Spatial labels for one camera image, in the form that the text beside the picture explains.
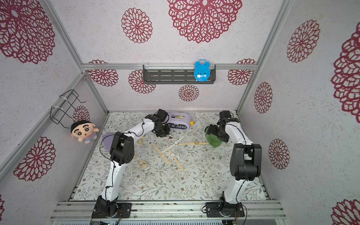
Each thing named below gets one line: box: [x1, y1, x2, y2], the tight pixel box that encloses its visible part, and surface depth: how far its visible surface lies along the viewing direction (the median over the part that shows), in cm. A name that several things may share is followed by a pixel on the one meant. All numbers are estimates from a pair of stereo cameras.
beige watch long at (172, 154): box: [167, 148, 185, 172], surface depth 95 cm
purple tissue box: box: [167, 112, 191, 130], surface depth 106 cm
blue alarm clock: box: [194, 59, 211, 82], surface depth 90 cm
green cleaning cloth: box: [205, 133, 223, 149], surface depth 98 cm
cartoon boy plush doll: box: [70, 120, 100, 144], surface depth 86 cm
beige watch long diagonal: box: [152, 142, 173, 167], surface depth 96 cm
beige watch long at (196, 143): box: [178, 140, 210, 146], surface depth 102 cm
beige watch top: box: [138, 160, 148, 169], surface depth 91 cm
